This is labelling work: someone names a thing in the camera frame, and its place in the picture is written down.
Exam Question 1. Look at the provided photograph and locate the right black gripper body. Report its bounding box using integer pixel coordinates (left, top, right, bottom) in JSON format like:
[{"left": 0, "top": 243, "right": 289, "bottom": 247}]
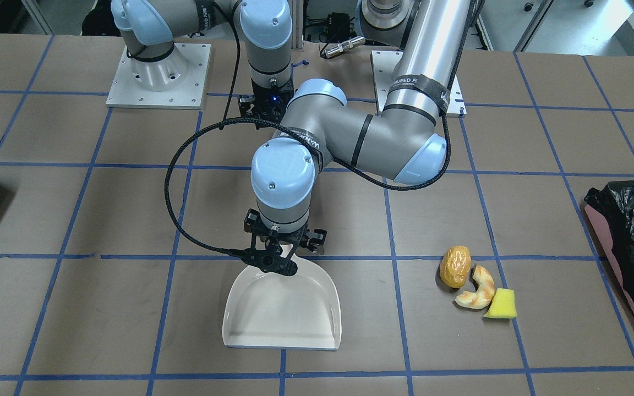
[{"left": 238, "top": 78, "right": 294, "bottom": 124}]

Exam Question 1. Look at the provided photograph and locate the yellow sponge piece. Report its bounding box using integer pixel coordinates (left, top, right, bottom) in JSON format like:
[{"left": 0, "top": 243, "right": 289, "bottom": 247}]
[{"left": 484, "top": 288, "right": 518, "bottom": 319}]

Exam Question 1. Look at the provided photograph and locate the brown wrinkled potato toy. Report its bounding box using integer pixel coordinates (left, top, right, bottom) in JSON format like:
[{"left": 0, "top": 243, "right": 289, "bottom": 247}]
[{"left": 439, "top": 245, "right": 472, "bottom": 289}]

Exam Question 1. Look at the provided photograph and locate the aluminium frame post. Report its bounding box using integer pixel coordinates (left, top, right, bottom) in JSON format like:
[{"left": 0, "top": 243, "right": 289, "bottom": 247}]
[{"left": 289, "top": 0, "right": 305, "bottom": 51}]

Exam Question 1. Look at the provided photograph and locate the toy croissant bread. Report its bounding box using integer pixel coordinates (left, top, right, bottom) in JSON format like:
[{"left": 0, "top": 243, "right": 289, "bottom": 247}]
[{"left": 455, "top": 264, "right": 495, "bottom": 309}]

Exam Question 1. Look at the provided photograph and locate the black power adapter box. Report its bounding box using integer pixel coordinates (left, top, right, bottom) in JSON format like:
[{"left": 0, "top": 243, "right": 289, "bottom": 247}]
[{"left": 325, "top": 12, "right": 352, "bottom": 42}]

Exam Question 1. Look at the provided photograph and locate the silver metal connector cylinder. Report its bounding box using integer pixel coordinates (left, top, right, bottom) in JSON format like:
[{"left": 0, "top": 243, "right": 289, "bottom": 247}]
[{"left": 320, "top": 36, "right": 367, "bottom": 59}]

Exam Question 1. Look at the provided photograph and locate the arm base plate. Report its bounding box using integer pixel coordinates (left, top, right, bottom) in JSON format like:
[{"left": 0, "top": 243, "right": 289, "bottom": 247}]
[
  {"left": 370, "top": 50, "right": 466, "bottom": 117},
  {"left": 106, "top": 43, "right": 211, "bottom": 109}
]

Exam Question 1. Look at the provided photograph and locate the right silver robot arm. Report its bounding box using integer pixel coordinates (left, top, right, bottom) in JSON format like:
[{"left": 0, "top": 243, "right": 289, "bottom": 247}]
[{"left": 106, "top": 1, "right": 294, "bottom": 123}]

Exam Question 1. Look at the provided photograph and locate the black braided cable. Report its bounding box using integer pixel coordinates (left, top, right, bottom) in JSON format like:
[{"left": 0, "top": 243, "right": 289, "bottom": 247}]
[
  {"left": 212, "top": 0, "right": 242, "bottom": 130},
  {"left": 164, "top": 0, "right": 469, "bottom": 259}
]

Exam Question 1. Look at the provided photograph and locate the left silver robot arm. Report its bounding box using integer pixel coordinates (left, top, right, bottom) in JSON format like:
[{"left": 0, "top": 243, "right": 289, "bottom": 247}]
[{"left": 239, "top": 1, "right": 475, "bottom": 276}]

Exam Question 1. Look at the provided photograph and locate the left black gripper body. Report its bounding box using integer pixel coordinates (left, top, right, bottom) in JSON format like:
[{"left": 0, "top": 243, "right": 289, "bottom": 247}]
[{"left": 243, "top": 210, "right": 327, "bottom": 276}]

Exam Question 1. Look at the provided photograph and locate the white plastic dustpan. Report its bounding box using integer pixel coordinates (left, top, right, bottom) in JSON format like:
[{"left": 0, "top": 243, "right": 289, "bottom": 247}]
[{"left": 222, "top": 256, "right": 342, "bottom": 351}]

